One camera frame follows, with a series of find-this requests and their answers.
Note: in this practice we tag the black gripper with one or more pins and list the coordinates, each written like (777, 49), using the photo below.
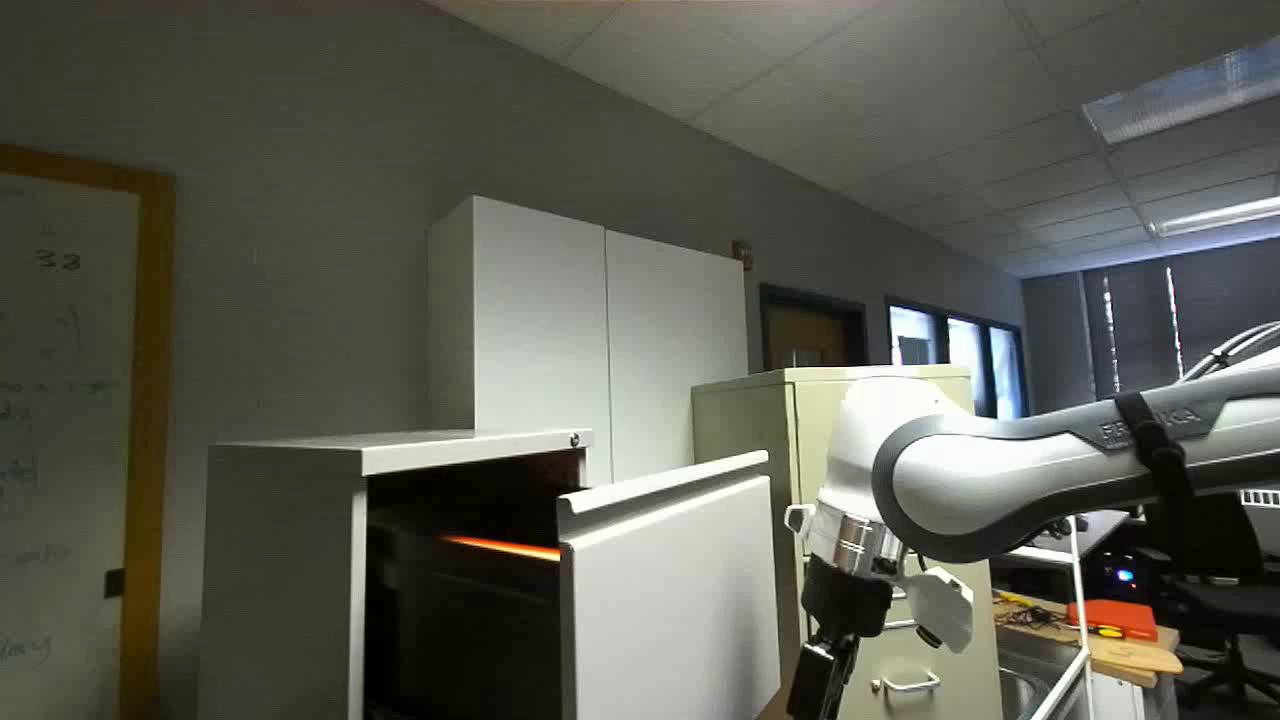
(848, 602)

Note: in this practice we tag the white cabinet drawer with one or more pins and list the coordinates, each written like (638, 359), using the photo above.
(672, 602)

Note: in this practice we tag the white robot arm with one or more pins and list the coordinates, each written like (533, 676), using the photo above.
(1015, 461)

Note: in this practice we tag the beige metal filing cabinet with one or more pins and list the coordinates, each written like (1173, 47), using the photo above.
(773, 427)

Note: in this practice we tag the low white drawer cabinet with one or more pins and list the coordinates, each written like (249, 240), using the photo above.
(282, 574)

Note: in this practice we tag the white metal stand pole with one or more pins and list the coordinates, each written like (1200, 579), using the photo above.
(1074, 626)

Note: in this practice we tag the orange tool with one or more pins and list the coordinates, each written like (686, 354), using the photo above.
(1114, 618)

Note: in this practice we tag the light wooden table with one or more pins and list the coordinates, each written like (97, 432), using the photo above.
(1133, 654)

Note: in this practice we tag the dark framed window row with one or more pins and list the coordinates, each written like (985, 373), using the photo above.
(963, 359)

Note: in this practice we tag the dark wooden door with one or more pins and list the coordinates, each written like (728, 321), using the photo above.
(810, 331)

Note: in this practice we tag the black office chair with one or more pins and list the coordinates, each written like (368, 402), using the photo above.
(1222, 585)

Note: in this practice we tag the dark vertical window blinds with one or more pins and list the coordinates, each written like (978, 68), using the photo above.
(1146, 321)

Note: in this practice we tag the narrow ceiling light panel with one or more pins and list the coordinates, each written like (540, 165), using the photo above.
(1222, 213)

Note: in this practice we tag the large ceiling light panel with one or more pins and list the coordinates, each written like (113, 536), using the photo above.
(1183, 93)

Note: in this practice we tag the wood framed whiteboard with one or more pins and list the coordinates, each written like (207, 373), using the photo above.
(75, 441)

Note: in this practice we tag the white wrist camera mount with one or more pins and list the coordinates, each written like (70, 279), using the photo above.
(944, 604)

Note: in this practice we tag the tall white wall cabinet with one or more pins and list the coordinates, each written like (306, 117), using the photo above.
(601, 335)

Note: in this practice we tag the small black wall switch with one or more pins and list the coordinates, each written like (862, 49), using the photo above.
(113, 580)

